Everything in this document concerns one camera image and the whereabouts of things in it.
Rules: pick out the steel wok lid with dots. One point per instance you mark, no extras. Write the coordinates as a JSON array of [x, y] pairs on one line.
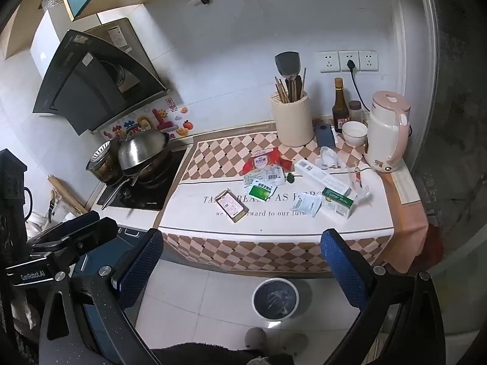
[[139, 147]]

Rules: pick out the small spice jar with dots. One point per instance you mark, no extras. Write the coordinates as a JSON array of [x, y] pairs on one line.
[[355, 111]]

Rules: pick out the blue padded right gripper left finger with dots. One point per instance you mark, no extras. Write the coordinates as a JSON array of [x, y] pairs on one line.
[[133, 269]]

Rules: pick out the grey left slipper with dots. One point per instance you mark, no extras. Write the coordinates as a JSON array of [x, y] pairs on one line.
[[255, 339]]

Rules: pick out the steel pot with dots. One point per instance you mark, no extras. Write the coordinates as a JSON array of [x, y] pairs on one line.
[[104, 163]]

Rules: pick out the white medicine sachet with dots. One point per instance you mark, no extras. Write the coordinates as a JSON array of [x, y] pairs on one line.
[[307, 204]]

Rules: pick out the black range hood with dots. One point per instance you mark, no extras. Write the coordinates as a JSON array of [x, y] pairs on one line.
[[97, 76]]

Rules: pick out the grey slipper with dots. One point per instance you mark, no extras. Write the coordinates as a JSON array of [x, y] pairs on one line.
[[255, 339], [294, 345]]

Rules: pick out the white pink electric kettle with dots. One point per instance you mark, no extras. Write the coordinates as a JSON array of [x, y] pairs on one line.
[[387, 131]]

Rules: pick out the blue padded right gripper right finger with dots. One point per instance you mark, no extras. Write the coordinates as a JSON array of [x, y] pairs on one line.
[[352, 271]]

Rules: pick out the dark soy sauce bottle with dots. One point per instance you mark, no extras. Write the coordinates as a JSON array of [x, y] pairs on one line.
[[340, 109]]

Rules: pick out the white wall socket strip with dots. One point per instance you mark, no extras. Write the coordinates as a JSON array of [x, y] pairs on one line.
[[337, 61]]

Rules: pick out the long white medicine box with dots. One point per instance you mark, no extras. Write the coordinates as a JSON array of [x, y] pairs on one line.
[[326, 180]]

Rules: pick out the grey right slipper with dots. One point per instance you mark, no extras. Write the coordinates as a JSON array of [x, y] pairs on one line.
[[294, 345]]

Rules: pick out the wooden rolling pin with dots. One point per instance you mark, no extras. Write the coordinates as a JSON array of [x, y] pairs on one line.
[[66, 195]]

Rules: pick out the black spatula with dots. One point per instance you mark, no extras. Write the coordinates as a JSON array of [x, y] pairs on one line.
[[288, 65]]

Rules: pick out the green white sachet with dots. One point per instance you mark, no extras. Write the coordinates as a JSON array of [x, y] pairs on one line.
[[261, 191]]

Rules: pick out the red white snack bag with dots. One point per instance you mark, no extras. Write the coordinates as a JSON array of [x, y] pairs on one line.
[[264, 158]]

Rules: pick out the crumpled clear plastic wrapper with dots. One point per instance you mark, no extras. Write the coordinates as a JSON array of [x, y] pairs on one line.
[[329, 159]]

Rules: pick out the small green object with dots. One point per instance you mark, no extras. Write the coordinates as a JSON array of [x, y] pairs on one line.
[[290, 178]]

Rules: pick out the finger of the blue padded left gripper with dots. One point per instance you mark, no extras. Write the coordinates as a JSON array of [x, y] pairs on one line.
[[65, 228]]

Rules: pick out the cream utensil holder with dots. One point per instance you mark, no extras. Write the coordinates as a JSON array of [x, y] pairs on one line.
[[293, 121]]

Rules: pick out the white round trash bin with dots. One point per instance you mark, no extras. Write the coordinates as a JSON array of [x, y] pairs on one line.
[[275, 299]]

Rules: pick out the black trousers leg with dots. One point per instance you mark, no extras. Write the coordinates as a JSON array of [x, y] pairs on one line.
[[198, 353]]

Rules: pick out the green white medicine box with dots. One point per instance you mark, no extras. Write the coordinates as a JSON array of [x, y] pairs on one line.
[[337, 203]]

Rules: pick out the checkered pink brown tablecloth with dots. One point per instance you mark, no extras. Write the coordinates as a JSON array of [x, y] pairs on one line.
[[272, 238]]

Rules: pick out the fruit wall stickers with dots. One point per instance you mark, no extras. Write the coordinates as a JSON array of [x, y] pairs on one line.
[[167, 115]]

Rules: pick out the white ceramic bowl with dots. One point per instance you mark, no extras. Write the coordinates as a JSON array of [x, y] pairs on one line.
[[354, 133]]

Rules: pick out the clear plastic blister pack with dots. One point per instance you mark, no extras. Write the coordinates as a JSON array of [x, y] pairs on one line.
[[363, 193]]

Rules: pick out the dark blue smartphone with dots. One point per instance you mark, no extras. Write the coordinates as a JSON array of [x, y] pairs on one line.
[[324, 135]]

